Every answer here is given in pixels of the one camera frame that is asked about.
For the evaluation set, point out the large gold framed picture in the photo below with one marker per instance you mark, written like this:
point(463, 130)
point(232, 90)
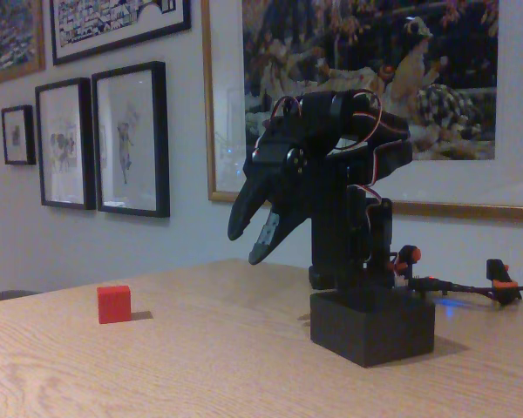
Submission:
point(314, 52)

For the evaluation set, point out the wood framed colourful picture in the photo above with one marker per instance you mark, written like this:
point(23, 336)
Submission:
point(15, 35)

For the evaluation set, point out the dark chair back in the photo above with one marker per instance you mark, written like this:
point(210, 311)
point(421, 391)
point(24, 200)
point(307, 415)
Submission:
point(4, 296)

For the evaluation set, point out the red cube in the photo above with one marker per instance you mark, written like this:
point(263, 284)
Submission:
point(114, 305)

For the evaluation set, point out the black framed sketch picture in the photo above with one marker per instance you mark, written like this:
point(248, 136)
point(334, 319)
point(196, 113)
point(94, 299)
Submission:
point(63, 143)
point(128, 139)

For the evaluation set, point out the black framed town print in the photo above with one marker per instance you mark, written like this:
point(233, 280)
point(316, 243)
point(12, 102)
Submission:
point(113, 22)

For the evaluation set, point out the black orange table clamp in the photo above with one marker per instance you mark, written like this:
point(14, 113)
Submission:
point(499, 278)
point(407, 254)

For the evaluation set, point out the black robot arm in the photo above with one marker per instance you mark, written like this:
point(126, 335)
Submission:
point(331, 217)

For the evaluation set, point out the small black framed picture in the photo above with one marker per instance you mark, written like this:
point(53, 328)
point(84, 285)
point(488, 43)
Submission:
point(17, 135)

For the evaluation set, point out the black rectangular box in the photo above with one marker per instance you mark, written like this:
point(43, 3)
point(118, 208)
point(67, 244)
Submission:
point(370, 326)

